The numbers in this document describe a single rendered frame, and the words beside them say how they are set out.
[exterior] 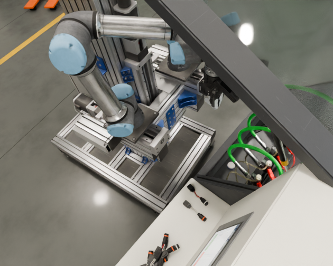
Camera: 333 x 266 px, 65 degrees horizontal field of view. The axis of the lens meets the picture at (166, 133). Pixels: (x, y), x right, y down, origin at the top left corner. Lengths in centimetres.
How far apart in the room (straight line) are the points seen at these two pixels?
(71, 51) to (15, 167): 222
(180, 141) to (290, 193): 171
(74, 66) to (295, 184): 73
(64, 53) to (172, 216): 78
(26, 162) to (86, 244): 109
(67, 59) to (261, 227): 73
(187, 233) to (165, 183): 97
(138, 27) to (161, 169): 140
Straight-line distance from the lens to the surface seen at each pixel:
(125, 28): 101
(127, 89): 126
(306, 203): 67
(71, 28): 96
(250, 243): 61
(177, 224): 121
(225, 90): 101
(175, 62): 93
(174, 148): 226
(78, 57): 91
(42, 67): 388
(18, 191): 284
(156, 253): 114
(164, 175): 215
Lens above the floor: 214
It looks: 55 degrees down
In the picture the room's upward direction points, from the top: 11 degrees counter-clockwise
